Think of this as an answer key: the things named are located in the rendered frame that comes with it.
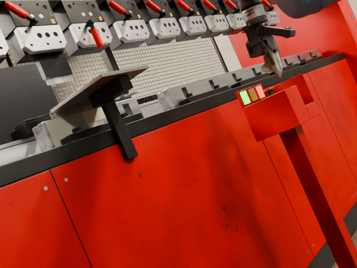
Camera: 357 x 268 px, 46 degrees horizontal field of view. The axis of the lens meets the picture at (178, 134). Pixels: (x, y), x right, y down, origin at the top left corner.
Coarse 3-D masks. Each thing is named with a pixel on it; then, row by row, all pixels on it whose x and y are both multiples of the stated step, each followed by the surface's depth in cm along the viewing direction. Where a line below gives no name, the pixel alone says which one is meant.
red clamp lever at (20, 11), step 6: (6, 6) 118; (12, 6) 118; (18, 6) 119; (12, 12) 119; (18, 12) 119; (24, 12) 120; (24, 18) 121; (30, 18) 121; (36, 18) 122; (30, 24) 124
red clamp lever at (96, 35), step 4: (92, 20) 137; (88, 24) 138; (92, 24) 138; (92, 28) 138; (96, 28) 138; (92, 32) 138; (96, 32) 137; (92, 36) 138; (96, 36) 137; (96, 40) 138; (100, 40) 137; (96, 44) 138; (100, 44) 137
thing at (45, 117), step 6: (48, 114) 146; (24, 120) 139; (30, 120) 140; (36, 120) 141; (42, 120) 142; (18, 126) 142; (24, 126) 137; (30, 126) 138; (12, 132) 143; (18, 132) 141; (24, 132) 138; (30, 132) 138; (12, 138) 144; (18, 138) 142
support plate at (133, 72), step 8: (112, 72) 109; (120, 72) 111; (128, 72) 114; (136, 72) 118; (96, 80) 107; (104, 80) 110; (80, 88) 112; (88, 88) 112; (96, 88) 116; (72, 96) 115; (80, 96) 117; (64, 104) 118; (72, 104) 123; (80, 104) 129
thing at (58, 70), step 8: (40, 56) 127; (48, 56) 130; (56, 56) 132; (64, 56) 134; (40, 64) 127; (48, 64) 129; (56, 64) 131; (64, 64) 133; (40, 72) 128; (48, 72) 128; (56, 72) 130; (64, 72) 132; (48, 80) 128; (56, 80) 130; (64, 80) 132; (72, 80) 134
